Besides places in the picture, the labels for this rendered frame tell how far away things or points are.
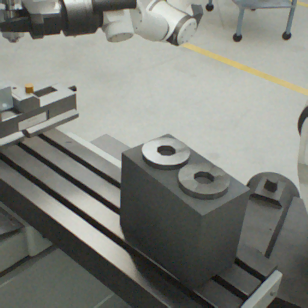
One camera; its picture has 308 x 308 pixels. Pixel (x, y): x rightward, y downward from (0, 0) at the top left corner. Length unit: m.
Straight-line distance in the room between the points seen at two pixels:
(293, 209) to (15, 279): 0.92
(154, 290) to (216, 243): 0.14
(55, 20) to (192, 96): 2.44
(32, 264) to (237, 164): 1.77
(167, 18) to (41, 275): 0.74
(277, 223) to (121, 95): 2.03
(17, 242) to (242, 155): 1.93
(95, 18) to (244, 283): 0.63
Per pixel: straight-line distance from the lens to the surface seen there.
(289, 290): 1.46
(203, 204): 0.83
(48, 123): 1.35
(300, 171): 1.35
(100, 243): 1.02
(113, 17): 1.15
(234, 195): 0.86
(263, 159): 2.94
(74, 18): 1.12
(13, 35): 1.13
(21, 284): 1.31
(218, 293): 0.95
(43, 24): 1.09
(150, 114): 3.22
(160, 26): 1.31
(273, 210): 1.65
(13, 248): 1.23
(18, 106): 1.29
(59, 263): 1.36
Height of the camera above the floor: 1.63
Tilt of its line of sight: 35 degrees down
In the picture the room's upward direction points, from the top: 4 degrees clockwise
